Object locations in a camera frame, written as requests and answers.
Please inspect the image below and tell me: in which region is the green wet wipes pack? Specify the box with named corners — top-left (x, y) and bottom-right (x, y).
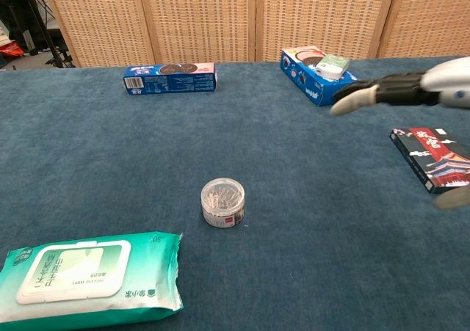
top-left (0, 230), bottom-right (185, 325)

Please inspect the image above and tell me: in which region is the long blue Oreo box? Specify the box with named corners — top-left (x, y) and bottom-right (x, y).
top-left (122, 62), bottom-right (218, 97)

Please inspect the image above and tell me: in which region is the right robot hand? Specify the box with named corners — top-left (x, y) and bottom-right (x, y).
top-left (329, 56), bottom-right (470, 211)

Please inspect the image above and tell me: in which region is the dark card box red label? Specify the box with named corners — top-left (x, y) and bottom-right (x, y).
top-left (389, 126), bottom-right (470, 195)

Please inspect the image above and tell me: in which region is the woven bamboo folding screen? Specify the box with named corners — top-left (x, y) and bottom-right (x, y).
top-left (37, 0), bottom-right (470, 68)

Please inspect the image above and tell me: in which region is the wide blue Oreo box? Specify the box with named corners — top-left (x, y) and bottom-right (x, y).
top-left (280, 46), bottom-right (359, 108)

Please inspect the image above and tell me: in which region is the blue felt table mat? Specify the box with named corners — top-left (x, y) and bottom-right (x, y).
top-left (0, 55), bottom-right (470, 331)

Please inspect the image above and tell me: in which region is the small clear lidded jar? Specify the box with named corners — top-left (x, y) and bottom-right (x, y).
top-left (200, 177), bottom-right (247, 230)

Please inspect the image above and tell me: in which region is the small green mint box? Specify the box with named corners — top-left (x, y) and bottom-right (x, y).
top-left (316, 54), bottom-right (350, 81)

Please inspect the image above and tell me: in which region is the red plastic bag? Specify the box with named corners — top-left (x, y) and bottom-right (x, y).
top-left (0, 41), bottom-right (25, 58)

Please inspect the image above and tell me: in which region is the black tripod stand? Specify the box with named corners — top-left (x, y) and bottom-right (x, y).
top-left (21, 0), bottom-right (77, 69)

